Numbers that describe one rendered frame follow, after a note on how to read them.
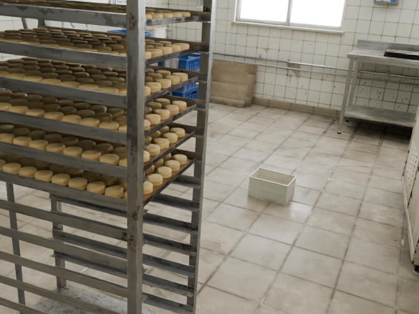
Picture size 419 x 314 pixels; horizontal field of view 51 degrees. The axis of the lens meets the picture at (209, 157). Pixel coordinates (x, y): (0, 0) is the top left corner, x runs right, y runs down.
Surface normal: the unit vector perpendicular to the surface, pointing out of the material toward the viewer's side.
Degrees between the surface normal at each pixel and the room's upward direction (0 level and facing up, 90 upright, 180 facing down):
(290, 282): 0
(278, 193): 90
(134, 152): 90
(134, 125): 90
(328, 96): 90
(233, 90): 67
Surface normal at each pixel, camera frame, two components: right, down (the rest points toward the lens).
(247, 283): 0.07, -0.94
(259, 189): -0.45, 0.29
